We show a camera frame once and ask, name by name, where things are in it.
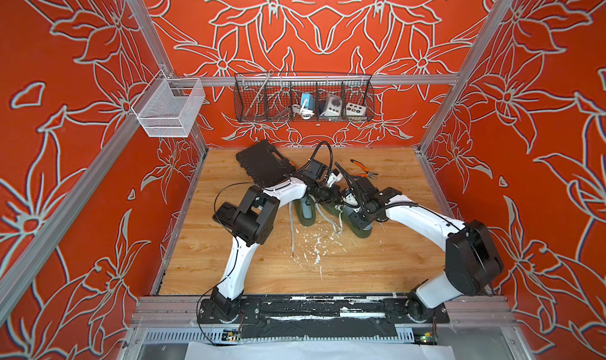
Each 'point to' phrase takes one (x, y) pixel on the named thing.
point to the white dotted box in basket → (355, 110)
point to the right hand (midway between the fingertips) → (355, 217)
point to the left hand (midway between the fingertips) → (347, 201)
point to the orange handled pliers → (366, 174)
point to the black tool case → (264, 163)
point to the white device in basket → (333, 105)
